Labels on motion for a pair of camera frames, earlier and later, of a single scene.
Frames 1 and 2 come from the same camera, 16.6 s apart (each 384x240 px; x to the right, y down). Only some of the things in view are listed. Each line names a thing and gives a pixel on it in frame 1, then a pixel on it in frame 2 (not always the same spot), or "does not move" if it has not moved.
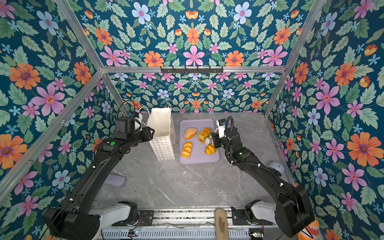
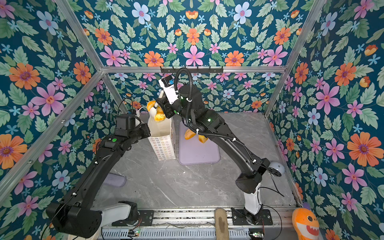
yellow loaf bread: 205,133 does not move
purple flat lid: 115,180 does not move
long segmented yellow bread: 186,150 → 159,116
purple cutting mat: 198,155 does not move
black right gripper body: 218,142 → 171,110
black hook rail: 191,69 does not move
